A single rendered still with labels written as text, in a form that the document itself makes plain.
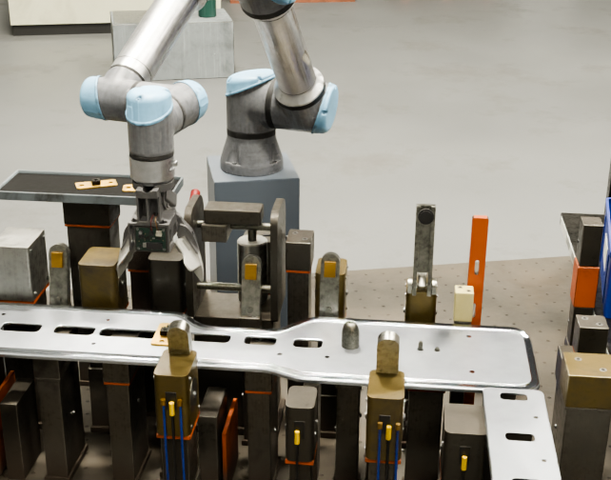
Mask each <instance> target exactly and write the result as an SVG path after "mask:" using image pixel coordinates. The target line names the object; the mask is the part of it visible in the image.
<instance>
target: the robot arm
mask: <svg viewBox="0 0 611 480"><path fill-rule="evenodd" d="M207 1H208V0H154V1H153V3H152V4H151V6H150V7H149V9H148V11H147V12H146V14H145V15H144V17H143V18H142V20H141V21H140V23H139V24H138V26H137V27H136V29H135V31H134V32H133V34H132V35H131V37H130V38H129V40H128V41H127V42H126V44H125V45H124V47H123V48H122V50H121V51H120V53H119V54H118V56H117V58H116V59H115V61H114V62H113V64H112V65H111V67H110V68H109V70H108V72H107V73H106V75H105V76H104V77H102V76H100V75H98V76H91V77H89V78H87V79H86V80H85V81H84V83H83V85H82V87H81V89H80V96H79V98H80V105H81V107H82V110H83V112H84V114H85V115H87V116H89V117H92V118H95V119H101V120H104V121H108V120H111V121H119V122H127V123H128V150H129V156H128V157H129V170H130V177H131V179H132V187H133V188H134V189H135V195H136V211H135V212H134V213H133V215H132V216H131V218H130V219H129V221H128V225H127V227H126V228H125V230H124V234H123V243H122V247H121V248H120V252H119V257H118V263H117V273H118V277H119V278H121V277H122V275H123V274H124V272H125V271H126V269H127V268H128V262H130V261H131V259H132V257H133V253H134V252H136V251H150V252H171V250H172V248H173V246H174V240H173V236H174V235H175V234H176V232H177V237H178V239H176V240H175V242H176V247H175V248H176V249H177V250H178V251H179V252H180V253H182V254H183V258H184V264H185V266H186V267H187V269H188V270H189V271H193V270H194V274H195V276H196V277H197V278H198V280H199V281H200V282H201V283H202V282H203V281H204V267H203V262H202V258H201V254H200V249H199V246H198V242H197V239H196V236H195V233H194V231H193V229H192V227H191V226H190V225H189V224H188V223H187V222H186V221H185V220H184V219H183V217H182V215H181V214H180V213H179V212H178V211H177V210H176V205H177V194H176V193H175V192H173V191H172V190H171V189H172V188H173V187H174V175H175V167H177V166H178V162H177V161H175V160H174V138H173V135H175V134H177V133H178V132H180V131H181V130H184V129H185V128H187V127H188V126H191V125H194V124H195V123H196V122H197V121H198V120H199V119H200V118H201V117H203V116H204V114H205V113H206V111H207V106H208V99H207V94H206V92H205V90H204V89H203V87H202V86H201V85H199V84H198V83H196V82H194V81H192V80H183V81H178V82H175V83H174V84H173V85H169V84H160V83H151V81H152V79H153V78H154V76H155V74H156V73H157V71H158V70H159V69H160V67H161V66H162V64H163V62H164V61H165V59H166V58H167V56H168V54H169V52H170V50H171V49H172V47H173V46H174V44H175V42H176V41H177V39H178V37H179V36H180V34H181V33H182V31H183V29H184V28H185V26H186V24H187V22H188V21H189V19H190V17H191V16H192V14H193V13H194V12H195V11H197V10H200V9H201V8H202V7H203V6H204V5H205V4H206V2H207ZM238 1H239V2H240V5H241V8H242V10H243V12H244V14H245V15H246V16H248V17H249V18H251V19H254V22H255V24H256V27H257V30H258V32H259V34H260V37H261V40H262V42H263V45H264V48H265V50H266V55H267V57H268V60H269V63H270V66H271V67H272V70H270V69H257V70H245V71H240V72H237V73H234V74H232V75H230V76H229V77H228V79H227V93H226V97H227V139H226V142H225V145H224V148H223V151H222V155H221V158H220V168H221V170H222V171H223V172H225V173H228V174H231V175H236V176H244V177H259V176H267V175H271V174H274V173H277V172H279V171H281V170H282V169H283V167H284V158H283V155H282V153H281V150H280V147H279V144H278V141H277V138H276V129H279V130H295V131H302V132H310V133H311V134H313V133H321V134H323V133H326V132H328V131H329V130H330V128H331V127H332V124H333V122H334V119H335V115H336V111H337V107H338V97H339V93H338V88H337V86H336V85H334V84H331V83H329V84H328V83H325V80H324V78H323V76H322V74H321V73H320V72H319V71H318V70H317V69H315V68H313V67H312V63H311V60H310V57H309V54H308V51H307V48H306V43H305V39H304V37H303V34H302V31H301V28H300V25H299V22H298V18H297V15H296V12H295V9H294V7H293V5H294V3H295V1H296V0H238Z"/></svg>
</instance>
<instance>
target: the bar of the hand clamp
mask: <svg viewBox="0 0 611 480"><path fill-rule="evenodd" d="M435 217H436V205H432V204H417V205H416V224H415V243H414V262H413V281H412V295H414V296H416V291H417V273H418V272H424V273H427V296H431V287H432V270H433V252H434V235H435Z"/></svg>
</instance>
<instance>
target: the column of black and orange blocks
mask: <svg viewBox="0 0 611 480"><path fill-rule="evenodd" d="M602 234H603V223H602V221H601V219H600V218H599V217H583V216H582V217H581V221H580V229H579V237H578V240H577V242H578V245H577V253H576V257H575V258H574V266H573V274H572V282H571V291H570V297H571V302H570V310H569V318H568V321H567V322H568V326H567V334H566V335H565V339H564V345H565V346H573V345H572V342H573V334H574V326H575V318H576V315H577V314H578V315H593V308H595V304H596V296H597V289H598V282H599V274H600V267H599V262H600V255H601V241H602Z"/></svg>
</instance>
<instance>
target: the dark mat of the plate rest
mask: <svg viewBox="0 0 611 480"><path fill-rule="evenodd" d="M95 178H100V180H110V179H114V180H116V183H117V186H116V187H107V188H98V189H88V190H78V189H77V188H76V186H75V183H81V182H90V181H91V179H95ZM124 185H132V179H131V178H128V177H106V176H83V175H60V174H38V173H17V174H16V175H15V176H14V177H13V178H12V179H10V180H9V182H8V183H7V184H6V185H5V186H4V187H3V188H2V189H0V190H1V191H23V192H45V193H67V194H89V195H111V196H133V197H136V195H135V192H122V189H123V186H124Z"/></svg>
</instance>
